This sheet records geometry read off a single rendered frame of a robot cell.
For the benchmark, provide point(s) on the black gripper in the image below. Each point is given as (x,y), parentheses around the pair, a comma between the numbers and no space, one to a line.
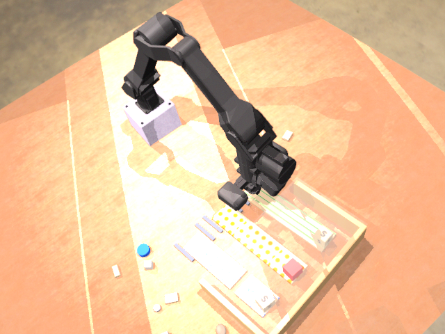
(232,194)

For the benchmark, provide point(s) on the light blue round button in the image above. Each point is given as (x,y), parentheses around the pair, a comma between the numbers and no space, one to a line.
(143,250)

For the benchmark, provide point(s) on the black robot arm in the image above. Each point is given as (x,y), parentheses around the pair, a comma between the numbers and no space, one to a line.
(238,118)

